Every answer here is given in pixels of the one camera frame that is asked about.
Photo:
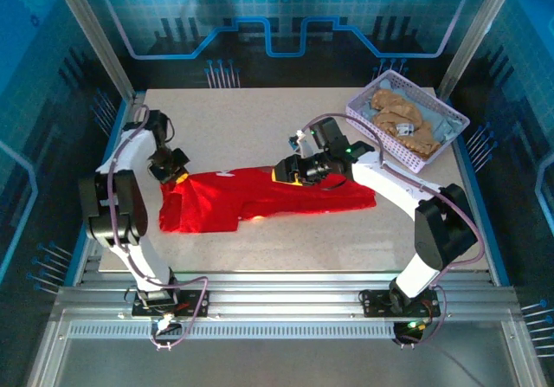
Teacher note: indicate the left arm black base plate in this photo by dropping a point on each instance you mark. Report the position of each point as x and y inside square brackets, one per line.
[195, 302]

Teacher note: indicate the tan t-shirt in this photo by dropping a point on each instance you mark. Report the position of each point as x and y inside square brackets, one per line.
[394, 110]

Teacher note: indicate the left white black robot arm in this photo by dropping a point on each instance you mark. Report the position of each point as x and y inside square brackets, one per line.
[125, 205]

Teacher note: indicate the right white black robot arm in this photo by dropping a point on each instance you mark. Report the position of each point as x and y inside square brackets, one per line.
[441, 227]

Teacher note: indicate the white garment label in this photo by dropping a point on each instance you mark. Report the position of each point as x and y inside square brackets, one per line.
[404, 129]

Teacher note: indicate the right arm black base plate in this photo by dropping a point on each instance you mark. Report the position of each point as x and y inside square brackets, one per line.
[376, 302]

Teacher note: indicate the lavender plastic basket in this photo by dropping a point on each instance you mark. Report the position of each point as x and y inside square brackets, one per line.
[359, 114]

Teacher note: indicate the grey-blue t-shirt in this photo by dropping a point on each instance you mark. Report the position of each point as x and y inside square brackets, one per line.
[441, 120]

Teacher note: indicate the aluminium frame post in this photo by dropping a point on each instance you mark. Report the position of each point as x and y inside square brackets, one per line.
[82, 10]
[476, 27]

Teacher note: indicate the aluminium frame rail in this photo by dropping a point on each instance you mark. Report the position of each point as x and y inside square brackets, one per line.
[281, 294]

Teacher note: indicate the red printed t-shirt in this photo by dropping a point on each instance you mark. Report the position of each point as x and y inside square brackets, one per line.
[268, 196]

